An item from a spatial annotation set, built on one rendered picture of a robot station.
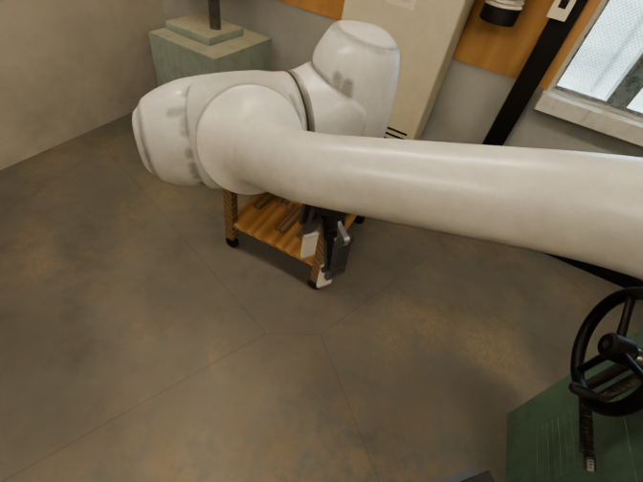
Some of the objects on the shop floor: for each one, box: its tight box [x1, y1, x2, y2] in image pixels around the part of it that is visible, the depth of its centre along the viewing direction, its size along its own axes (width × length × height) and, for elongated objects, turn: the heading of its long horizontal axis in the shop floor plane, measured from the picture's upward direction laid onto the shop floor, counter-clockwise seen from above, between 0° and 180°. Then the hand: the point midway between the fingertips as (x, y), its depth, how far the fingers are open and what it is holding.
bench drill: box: [148, 0, 272, 87], centre depth 189 cm, size 48×62×158 cm
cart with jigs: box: [223, 189, 365, 290], centre depth 178 cm, size 66×57×64 cm
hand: (317, 261), depth 69 cm, fingers open, 7 cm apart
